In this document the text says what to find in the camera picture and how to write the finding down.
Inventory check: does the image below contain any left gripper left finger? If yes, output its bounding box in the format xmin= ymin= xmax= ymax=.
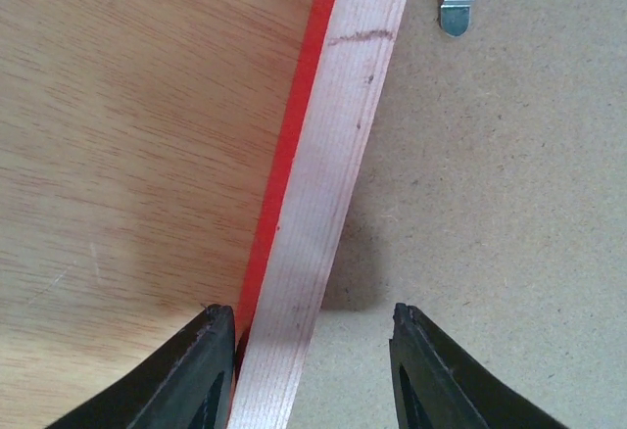
xmin=50 ymin=305 xmax=235 ymax=429

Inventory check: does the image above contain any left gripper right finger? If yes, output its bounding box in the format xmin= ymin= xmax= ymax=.
xmin=389 ymin=303 xmax=564 ymax=429

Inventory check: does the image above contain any red picture frame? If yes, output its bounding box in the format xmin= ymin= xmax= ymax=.
xmin=228 ymin=0 xmax=407 ymax=428

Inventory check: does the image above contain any brown frame backing board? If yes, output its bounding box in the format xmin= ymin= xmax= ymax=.
xmin=289 ymin=0 xmax=626 ymax=428

